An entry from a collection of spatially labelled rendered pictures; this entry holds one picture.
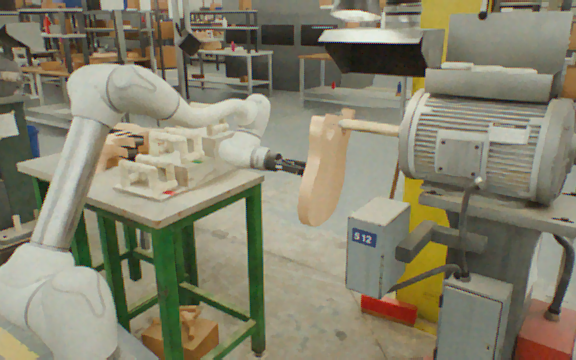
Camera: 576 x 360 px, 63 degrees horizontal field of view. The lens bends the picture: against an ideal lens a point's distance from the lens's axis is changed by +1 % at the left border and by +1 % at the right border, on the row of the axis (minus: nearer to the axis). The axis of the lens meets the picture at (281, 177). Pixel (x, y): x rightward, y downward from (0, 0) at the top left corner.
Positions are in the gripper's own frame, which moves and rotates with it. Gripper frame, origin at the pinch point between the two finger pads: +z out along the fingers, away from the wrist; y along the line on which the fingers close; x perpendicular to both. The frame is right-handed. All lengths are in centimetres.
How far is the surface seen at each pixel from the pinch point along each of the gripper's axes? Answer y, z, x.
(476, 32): 18, 43, 50
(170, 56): -584, -539, 21
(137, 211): 34, -52, -21
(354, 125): 17.5, 15.0, 20.7
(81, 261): 21, -92, -57
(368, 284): 50, 34, -13
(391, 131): 19.6, 26.7, 21.1
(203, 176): 1.7, -47.7, -12.2
